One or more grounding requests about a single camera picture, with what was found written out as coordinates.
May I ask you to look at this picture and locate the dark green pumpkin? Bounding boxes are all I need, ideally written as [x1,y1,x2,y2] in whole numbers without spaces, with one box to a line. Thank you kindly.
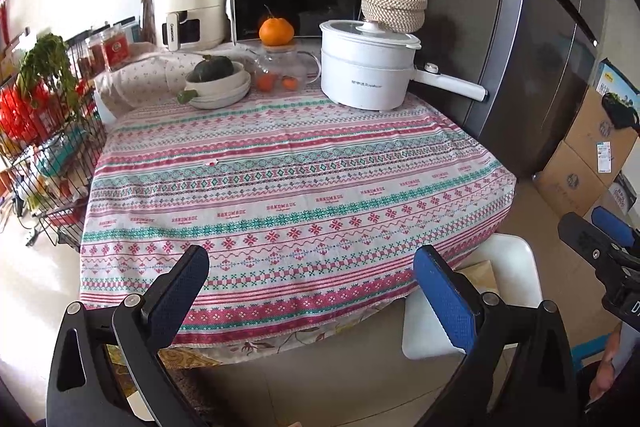
[192,54,236,82]

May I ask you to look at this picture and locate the red snack packets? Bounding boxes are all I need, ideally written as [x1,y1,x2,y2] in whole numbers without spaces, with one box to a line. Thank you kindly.
[0,82,56,142]

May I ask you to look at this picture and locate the red-filled clear jar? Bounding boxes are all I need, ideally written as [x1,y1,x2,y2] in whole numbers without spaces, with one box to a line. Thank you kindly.
[85,34,107,72]
[102,28,132,70]

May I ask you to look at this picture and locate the blue printed box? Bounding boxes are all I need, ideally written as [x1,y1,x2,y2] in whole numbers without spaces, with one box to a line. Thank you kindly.
[592,59,640,130]

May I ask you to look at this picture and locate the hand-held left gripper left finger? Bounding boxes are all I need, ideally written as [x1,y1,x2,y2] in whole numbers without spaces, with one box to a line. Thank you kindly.
[46,244,211,427]

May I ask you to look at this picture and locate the brown cardboard box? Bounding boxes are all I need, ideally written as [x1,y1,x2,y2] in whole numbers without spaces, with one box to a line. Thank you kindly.
[565,84,636,175]
[535,139,626,218]

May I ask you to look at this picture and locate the glass teapot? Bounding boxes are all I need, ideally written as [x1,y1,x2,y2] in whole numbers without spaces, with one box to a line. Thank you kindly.
[247,44,322,92]

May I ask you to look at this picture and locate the white stacked bowls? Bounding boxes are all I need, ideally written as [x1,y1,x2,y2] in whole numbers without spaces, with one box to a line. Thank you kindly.
[187,72,252,110]

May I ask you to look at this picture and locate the yellow patterned undercloth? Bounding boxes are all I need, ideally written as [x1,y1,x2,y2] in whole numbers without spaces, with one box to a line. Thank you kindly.
[102,327,326,370]

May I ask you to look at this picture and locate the large orange tangerine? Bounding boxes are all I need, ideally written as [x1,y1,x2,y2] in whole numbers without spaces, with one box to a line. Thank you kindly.
[258,6,295,48]

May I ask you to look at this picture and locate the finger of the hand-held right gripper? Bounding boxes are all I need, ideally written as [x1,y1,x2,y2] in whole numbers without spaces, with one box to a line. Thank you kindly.
[557,212,634,294]
[591,206,636,248]

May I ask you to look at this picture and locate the green leafy plant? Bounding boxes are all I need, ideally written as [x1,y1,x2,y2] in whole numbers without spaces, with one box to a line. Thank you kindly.
[17,33,83,108]

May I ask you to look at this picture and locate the person's right hand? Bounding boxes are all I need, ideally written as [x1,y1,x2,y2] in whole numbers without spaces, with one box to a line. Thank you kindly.
[590,342,619,401]

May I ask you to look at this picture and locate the grey refrigerator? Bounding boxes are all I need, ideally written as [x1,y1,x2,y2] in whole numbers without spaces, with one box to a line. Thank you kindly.
[400,0,608,180]

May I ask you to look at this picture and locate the woven lidded basket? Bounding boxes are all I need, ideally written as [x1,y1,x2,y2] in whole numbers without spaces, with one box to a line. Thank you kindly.
[360,0,429,35]

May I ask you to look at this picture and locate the floral fabric cushion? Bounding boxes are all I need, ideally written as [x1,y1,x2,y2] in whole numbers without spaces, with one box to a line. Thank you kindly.
[94,51,221,118]

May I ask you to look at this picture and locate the patterned striped tablecloth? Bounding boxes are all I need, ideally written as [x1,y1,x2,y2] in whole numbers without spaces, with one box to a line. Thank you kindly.
[79,89,518,360]

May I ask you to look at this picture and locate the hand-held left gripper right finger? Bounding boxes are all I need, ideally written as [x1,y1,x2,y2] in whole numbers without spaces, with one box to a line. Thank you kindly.
[413,244,593,427]

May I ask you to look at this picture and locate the white electric cooking pot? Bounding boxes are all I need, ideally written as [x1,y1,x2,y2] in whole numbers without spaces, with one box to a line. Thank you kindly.
[319,19,488,111]

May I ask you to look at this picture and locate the black wire rack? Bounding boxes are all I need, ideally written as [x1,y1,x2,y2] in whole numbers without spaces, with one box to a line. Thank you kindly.
[0,37,108,253]

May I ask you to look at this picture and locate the glass vase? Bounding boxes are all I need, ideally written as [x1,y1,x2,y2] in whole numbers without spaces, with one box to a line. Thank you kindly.
[140,0,160,45]

